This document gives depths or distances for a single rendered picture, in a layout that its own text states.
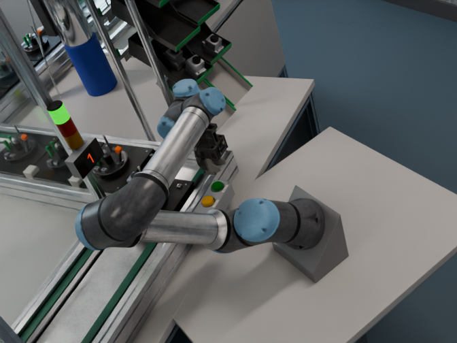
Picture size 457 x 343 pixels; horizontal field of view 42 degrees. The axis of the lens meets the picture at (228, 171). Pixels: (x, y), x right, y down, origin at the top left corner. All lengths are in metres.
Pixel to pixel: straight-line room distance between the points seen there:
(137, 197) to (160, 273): 0.56
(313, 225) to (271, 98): 0.93
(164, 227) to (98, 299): 0.47
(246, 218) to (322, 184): 0.51
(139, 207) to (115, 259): 0.66
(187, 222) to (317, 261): 0.40
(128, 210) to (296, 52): 3.23
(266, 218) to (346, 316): 0.36
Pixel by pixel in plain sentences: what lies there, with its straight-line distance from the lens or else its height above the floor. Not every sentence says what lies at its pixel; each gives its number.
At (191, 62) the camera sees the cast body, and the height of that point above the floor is 1.26.
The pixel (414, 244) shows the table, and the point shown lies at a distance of 1.83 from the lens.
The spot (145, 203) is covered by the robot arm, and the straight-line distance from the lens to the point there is 1.35.
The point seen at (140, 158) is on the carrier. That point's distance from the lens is 2.24.
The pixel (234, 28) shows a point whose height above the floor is 0.72.
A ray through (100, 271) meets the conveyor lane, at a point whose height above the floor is 0.92.
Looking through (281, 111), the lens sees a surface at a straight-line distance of 2.41.
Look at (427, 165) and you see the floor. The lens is 3.32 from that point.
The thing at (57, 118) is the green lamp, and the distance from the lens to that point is 1.84.
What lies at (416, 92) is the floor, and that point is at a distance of 3.83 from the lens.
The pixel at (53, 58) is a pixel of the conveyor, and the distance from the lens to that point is 3.29.
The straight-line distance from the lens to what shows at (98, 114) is 2.82.
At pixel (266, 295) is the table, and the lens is 1.78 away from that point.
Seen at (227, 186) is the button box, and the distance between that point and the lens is 1.99.
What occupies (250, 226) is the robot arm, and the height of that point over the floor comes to 1.13.
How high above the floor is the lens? 2.26
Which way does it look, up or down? 40 degrees down
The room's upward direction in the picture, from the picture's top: 20 degrees counter-clockwise
